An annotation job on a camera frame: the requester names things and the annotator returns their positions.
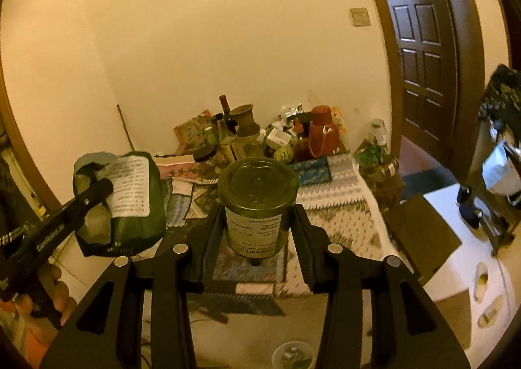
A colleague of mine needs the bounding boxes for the clothes rack with bags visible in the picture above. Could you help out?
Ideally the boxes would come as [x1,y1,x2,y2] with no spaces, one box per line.
[478,64,521,199]

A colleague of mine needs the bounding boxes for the brown window frame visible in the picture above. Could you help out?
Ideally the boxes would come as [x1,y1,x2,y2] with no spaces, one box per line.
[0,76,55,215]

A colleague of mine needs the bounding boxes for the red thermos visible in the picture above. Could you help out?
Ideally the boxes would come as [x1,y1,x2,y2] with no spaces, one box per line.
[308,105,340,158]

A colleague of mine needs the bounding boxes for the patchwork tablecloth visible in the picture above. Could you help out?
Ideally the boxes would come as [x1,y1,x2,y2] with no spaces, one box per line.
[157,155,403,317]

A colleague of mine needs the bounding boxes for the green leafy bag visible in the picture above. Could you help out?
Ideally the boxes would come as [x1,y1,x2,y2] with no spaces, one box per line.
[353,141,387,168]

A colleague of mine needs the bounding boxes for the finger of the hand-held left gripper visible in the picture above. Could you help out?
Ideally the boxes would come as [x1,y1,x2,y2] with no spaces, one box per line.
[67,177,115,227]

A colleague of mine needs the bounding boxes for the black boots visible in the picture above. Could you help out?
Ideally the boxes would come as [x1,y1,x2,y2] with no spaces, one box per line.
[456,185,484,231]

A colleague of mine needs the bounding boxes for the beige wall switch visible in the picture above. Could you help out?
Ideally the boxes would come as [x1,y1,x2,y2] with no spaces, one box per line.
[350,7,371,27]

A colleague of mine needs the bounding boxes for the thin wooden stick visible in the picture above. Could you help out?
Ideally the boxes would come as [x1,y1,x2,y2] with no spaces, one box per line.
[117,104,137,150]

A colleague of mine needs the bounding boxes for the black lidded glass jar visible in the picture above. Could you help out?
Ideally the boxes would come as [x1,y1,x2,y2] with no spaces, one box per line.
[193,145,224,180]

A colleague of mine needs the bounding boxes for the pink patterned box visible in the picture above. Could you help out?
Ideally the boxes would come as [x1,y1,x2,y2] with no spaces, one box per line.
[155,153,200,180]

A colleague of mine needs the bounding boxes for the white lidded glass jar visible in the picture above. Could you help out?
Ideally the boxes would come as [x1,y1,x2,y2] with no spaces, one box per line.
[370,119,387,146]

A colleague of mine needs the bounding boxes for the green snack bag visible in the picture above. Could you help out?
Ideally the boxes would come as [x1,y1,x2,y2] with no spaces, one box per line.
[72,151,167,258]

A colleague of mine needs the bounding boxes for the white floor mat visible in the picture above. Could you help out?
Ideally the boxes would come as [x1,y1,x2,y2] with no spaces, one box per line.
[423,184,515,353]

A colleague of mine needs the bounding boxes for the white hanging bag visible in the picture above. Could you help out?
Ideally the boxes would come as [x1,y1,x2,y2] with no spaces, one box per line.
[482,141,521,207]

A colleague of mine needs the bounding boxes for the person's left hand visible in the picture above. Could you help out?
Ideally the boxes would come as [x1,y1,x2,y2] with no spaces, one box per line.
[40,263,79,327]

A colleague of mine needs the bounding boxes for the brown panelled door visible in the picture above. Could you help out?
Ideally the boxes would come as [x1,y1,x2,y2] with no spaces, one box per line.
[376,0,458,137]

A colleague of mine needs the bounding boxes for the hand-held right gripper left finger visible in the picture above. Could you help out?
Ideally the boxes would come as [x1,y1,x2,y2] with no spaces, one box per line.
[41,202,229,369]

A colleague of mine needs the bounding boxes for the dark wooden side table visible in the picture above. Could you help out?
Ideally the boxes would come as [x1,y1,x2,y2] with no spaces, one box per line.
[366,174,408,209]

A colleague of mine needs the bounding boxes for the clear glass bottle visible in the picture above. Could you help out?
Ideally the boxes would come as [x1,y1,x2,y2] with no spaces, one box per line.
[218,119,239,162]

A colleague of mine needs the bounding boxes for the brown ceramic vase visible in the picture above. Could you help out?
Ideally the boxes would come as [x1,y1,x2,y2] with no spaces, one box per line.
[230,104,261,137]

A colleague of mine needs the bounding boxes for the dark wine bottle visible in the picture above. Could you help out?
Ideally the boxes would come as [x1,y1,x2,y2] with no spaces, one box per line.
[219,95,237,135]

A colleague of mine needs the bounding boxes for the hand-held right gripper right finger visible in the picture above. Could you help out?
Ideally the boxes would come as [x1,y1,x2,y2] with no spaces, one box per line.
[287,203,469,369]

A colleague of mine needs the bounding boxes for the striped cord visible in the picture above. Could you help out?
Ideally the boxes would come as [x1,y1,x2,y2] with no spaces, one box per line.
[0,222,35,249]

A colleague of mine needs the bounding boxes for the brown wooden door frame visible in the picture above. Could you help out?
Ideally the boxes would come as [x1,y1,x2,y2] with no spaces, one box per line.
[354,0,511,168]

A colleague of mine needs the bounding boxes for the small white carton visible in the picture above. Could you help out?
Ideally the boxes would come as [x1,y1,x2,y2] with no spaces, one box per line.
[266,129,290,147]

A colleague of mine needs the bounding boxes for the pale slipper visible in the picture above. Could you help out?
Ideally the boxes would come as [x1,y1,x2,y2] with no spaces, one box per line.
[477,295,504,330]
[474,262,489,300]

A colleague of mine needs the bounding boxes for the labelled glass jar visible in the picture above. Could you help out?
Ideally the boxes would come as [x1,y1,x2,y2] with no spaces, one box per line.
[372,157,401,182]

